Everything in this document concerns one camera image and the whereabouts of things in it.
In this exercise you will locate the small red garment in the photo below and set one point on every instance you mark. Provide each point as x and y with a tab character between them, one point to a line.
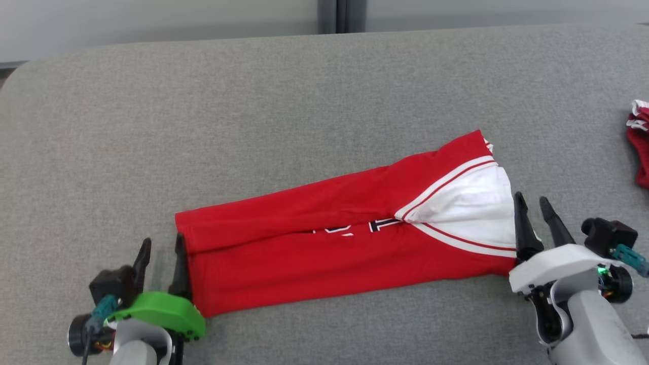
640	147

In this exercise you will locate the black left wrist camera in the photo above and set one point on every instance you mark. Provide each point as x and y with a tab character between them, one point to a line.
109	284

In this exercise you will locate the teal left camera connector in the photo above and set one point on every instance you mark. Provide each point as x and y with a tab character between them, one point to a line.
104	309

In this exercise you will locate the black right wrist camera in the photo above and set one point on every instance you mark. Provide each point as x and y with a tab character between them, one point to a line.
608	233

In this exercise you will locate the teal camera connector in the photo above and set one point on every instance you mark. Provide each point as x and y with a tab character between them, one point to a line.
104	309
631	258

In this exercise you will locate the red and white garment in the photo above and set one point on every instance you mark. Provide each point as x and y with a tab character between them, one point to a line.
329	243

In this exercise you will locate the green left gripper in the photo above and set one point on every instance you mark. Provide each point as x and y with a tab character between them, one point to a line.
162	312

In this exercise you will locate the teal right camera connector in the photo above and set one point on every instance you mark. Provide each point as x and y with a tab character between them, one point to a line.
631	258

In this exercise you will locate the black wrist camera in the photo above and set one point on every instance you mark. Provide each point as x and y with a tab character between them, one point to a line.
608	233
109	284

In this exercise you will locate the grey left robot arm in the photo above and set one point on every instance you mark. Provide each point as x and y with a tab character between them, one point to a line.
134	350

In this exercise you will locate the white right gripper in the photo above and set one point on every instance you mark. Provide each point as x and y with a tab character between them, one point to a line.
552	263

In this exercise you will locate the grey vertical post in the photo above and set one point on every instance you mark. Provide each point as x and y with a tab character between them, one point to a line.
342	15

